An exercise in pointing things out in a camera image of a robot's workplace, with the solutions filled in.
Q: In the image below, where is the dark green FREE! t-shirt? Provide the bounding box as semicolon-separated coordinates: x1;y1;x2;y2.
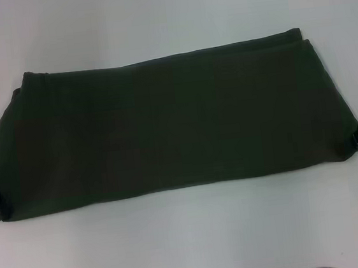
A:
0;22;358;224

